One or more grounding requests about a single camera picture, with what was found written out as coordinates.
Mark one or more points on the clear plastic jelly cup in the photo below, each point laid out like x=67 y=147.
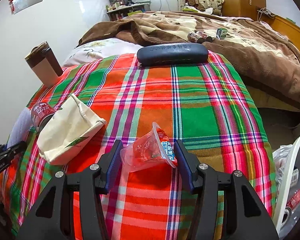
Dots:
x=150 y=150

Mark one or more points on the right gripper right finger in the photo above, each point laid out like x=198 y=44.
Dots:
x=245 y=216

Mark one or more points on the dark blue glasses case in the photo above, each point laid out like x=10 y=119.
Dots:
x=172 y=53

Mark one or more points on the brown fleece blanket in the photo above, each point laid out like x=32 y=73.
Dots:
x=267 y=63

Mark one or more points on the small green white carton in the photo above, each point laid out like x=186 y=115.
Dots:
x=221 y=33

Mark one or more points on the cream canvas pouch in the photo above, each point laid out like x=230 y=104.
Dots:
x=68 y=131

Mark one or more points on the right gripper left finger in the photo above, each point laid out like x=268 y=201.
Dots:
x=52 y=215

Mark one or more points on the brown teddy bear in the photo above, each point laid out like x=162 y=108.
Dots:
x=196 y=4

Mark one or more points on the wooden headboard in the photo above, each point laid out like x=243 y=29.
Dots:
x=282 y=25

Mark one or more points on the cluttered white desk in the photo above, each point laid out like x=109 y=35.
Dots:
x=124 y=11

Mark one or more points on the red drink can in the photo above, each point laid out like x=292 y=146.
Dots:
x=41 y=113

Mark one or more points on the white floral bed sheet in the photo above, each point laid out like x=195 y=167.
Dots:
x=99 y=50

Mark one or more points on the plaid checkered cloth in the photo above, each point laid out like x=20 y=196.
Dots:
x=207 y=107

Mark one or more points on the small red can on blanket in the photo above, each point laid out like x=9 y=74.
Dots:
x=199 y=37

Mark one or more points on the white trash bin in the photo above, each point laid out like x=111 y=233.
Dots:
x=287 y=177

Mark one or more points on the brown white lidded mug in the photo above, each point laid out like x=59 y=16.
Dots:
x=44 y=64

